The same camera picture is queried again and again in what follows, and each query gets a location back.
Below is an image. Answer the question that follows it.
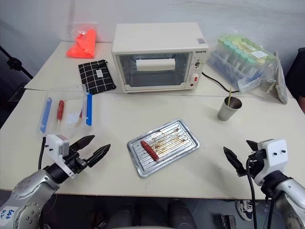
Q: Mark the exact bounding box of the dark rounded shape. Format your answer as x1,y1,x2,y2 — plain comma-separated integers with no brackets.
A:
166,199,199,229

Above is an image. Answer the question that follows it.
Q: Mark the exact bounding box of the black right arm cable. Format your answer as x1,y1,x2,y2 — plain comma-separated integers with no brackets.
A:
245,156,259,229

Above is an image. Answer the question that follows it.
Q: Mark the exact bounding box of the clear plastic lock box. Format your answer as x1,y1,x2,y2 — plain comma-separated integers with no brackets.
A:
36,84,95,138

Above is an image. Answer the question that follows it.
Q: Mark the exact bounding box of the black white checked pouch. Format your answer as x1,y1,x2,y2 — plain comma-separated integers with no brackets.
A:
78,59,117,96

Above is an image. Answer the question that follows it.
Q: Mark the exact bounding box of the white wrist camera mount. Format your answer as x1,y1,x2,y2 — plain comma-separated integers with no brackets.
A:
45,134,76,179
253,138,289,187

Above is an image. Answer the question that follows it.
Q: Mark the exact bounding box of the cream toaster oven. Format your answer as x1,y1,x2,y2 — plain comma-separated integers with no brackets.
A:
112,22,210,94

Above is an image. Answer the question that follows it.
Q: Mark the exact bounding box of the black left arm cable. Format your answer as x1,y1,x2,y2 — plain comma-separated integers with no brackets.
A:
38,136,47,171

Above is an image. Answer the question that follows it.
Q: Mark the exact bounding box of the black chair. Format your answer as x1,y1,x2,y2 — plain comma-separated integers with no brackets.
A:
284,47,305,101

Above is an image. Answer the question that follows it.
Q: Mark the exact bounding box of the orange cloth in bag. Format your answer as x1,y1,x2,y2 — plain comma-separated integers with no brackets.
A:
65,22,99,59

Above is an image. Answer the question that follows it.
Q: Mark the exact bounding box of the dark sneaker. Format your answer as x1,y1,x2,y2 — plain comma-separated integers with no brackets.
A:
235,199,259,221

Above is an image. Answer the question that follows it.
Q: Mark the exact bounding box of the steel cup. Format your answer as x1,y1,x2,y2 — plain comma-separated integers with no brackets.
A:
217,96,243,122

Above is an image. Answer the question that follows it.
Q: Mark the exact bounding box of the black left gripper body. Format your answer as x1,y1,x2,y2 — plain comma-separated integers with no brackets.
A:
62,146,89,175

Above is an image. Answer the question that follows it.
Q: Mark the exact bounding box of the black oven power cable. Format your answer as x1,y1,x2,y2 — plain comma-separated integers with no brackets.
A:
202,72,240,94

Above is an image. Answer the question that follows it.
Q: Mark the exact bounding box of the blue box clip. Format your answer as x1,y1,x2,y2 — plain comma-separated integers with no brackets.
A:
85,93,93,127
39,97,53,133

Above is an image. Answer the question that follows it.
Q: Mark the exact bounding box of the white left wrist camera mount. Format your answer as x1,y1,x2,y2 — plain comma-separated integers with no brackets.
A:
45,134,76,179

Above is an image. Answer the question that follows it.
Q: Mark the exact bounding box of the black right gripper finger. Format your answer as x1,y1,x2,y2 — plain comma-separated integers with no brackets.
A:
223,146,247,177
246,140,260,152

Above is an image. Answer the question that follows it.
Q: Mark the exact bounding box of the black stand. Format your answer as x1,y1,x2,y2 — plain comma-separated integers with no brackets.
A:
0,44,34,80

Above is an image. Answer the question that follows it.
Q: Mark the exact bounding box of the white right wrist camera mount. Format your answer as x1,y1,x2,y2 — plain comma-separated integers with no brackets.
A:
253,138,289,187

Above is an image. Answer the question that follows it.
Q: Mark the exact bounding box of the stained metal baking tray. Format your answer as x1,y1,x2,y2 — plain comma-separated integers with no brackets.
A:
126,118,201,178

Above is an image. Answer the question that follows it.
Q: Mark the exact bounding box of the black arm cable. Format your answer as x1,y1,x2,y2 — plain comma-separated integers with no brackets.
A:
245,156,259,229
38,136,47,171

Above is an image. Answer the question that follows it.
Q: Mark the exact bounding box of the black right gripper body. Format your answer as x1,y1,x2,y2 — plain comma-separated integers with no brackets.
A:
245,149,267,179

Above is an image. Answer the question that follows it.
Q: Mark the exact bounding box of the bag of capped tubes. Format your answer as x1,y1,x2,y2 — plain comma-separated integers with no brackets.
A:
206,34,280,94

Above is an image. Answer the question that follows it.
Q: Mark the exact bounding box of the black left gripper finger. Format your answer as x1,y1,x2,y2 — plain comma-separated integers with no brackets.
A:
86,144,112,168
70,135,96,152

